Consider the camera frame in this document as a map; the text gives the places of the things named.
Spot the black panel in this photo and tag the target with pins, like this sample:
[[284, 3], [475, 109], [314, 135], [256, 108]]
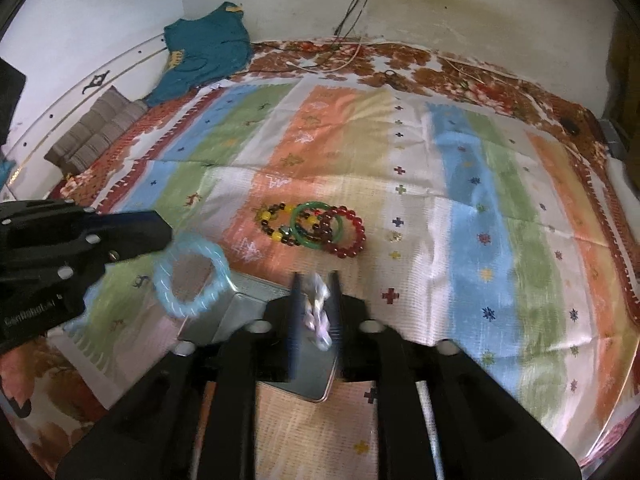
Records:
[[10, 95]]

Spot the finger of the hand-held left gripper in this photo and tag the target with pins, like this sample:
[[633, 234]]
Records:
[[125, 218], [140, 240]]

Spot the metal tin box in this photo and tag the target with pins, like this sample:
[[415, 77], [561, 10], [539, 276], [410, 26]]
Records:
[[245, 300]]

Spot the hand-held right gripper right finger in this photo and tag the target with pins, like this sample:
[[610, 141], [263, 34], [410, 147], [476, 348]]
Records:
[[336, 320]]

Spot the teal shirt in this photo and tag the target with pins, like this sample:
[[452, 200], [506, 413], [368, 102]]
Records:
[[200, 45]]

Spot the striped embroidered blanket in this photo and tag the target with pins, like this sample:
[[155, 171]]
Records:
[[450, 185]]

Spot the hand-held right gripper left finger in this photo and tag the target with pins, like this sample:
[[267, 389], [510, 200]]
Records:
[[296, 320]]

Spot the white mattress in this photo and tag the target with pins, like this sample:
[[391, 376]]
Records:
[[625, 175]]

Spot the brown striped folded cloth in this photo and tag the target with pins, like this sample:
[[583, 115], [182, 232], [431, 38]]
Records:
[[95, 130]]

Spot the green bangle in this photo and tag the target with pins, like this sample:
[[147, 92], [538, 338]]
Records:
[[306, 242]]

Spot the small black object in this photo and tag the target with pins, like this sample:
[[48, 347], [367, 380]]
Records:
[[570, 126]]

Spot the brown floral bed sheet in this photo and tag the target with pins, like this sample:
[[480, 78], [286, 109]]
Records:
[[400, 57]]

